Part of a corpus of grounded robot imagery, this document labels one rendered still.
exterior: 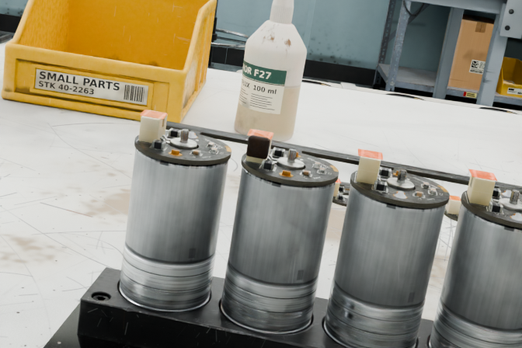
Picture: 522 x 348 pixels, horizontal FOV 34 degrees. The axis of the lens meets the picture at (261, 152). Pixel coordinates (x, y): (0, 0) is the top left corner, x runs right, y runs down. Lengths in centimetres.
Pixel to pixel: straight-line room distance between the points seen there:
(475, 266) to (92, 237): 15
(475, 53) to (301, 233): 412
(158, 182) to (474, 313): 8
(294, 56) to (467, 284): 26
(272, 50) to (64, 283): 22
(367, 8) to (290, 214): 443
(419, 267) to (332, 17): 441
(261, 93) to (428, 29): 424
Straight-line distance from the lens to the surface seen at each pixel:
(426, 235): 21
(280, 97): 46
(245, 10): 461
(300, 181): 21
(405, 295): 22
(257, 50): 46
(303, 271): 22
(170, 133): 23
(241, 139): 24
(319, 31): 463
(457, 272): 22
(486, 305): 22
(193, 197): 22
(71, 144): 42
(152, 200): 22
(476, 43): 431
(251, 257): 22
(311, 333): 23
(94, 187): 37
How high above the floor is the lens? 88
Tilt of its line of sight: 16 degrees down
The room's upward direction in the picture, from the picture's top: 9 degrees clockwise
